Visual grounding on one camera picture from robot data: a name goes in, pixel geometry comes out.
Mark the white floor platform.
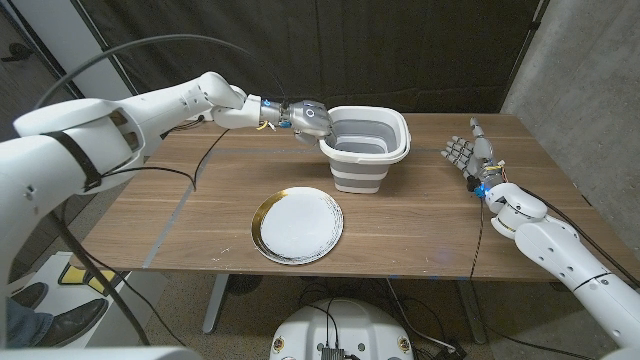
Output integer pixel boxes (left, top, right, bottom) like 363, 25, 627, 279
7, 251, 169, 349

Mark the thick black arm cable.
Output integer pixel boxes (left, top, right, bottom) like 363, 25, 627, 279
33, 33, 287, 347
519, 185, 640, 289

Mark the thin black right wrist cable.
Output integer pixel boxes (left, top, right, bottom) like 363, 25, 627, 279
469, 197, 486, 279

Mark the white plate with gold rim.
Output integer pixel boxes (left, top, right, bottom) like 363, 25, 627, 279
250, 186, 345, 266

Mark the white robot chest edge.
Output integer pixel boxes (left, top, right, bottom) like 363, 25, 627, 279
0, 346, 204, 360

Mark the thin black left wrist cable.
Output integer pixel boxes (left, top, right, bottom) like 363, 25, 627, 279
99, 128, 231, 192

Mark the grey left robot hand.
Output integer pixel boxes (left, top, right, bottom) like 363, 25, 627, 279
285, 99, 335, 148

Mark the black backdrop curtain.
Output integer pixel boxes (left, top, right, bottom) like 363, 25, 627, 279
74, 0, 551, 139

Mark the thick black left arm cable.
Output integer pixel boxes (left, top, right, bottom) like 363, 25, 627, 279
33, 33, 287, 347

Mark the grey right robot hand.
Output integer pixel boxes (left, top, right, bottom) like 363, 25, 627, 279
440, 117, 506, 188

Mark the yellow black foot pedal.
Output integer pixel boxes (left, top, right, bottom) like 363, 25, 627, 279
58, 263, 91, 286
87, 269, 121, 297

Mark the grey table leg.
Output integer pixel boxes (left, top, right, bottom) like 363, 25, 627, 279
454, 279, 489, 345
202, 273, 231, 335

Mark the dark door handle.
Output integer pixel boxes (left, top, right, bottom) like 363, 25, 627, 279
0, 42, 34, 64

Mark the blue jeans leg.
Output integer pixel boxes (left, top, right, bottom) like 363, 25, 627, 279
5, 298, 54, 349

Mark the white robot torso base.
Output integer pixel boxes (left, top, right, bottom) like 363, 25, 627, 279
269, 298, 415, 360

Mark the black outlet cable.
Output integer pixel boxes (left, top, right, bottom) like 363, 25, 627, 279
172, 115, 206, 132

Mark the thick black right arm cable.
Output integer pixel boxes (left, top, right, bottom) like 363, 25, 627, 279
519, 185, 640, 289

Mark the white grey collapsible bucket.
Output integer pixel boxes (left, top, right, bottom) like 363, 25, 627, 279
318, 105, 412, 195

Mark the white floor cable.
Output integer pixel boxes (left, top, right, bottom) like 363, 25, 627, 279
384, 277, 456, 351

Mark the black power adapter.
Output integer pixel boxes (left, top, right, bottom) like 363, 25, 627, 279
433, 342, 469, 360

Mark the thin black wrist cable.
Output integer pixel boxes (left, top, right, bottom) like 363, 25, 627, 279
469, 197, 486, 279
99, 128, 231, 192

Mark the black backdrop stand pole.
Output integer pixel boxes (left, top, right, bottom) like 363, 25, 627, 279
69, 0, 139, 99
499, 0, 551, 114

